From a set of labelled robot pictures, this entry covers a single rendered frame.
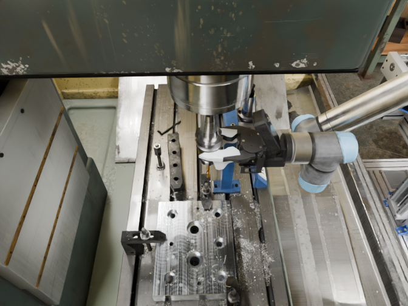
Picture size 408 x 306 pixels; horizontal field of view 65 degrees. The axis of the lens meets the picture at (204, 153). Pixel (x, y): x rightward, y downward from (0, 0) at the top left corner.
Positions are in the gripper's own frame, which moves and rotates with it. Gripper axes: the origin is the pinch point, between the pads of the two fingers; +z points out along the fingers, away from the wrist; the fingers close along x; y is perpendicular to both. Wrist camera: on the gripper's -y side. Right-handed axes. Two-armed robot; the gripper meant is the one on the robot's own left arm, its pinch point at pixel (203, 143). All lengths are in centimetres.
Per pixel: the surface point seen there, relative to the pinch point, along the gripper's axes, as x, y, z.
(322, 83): 87, 53, -66
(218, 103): -8.0, -19.5, -2.0
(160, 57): -12.5, -31.6, 6.1
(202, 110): -7.7, -17.6, 0.6
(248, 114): 19.7, 10.0, -13.6
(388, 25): 191, 79, -155
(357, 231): 8, 66, -64
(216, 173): 22.6, 43.7, -5.7
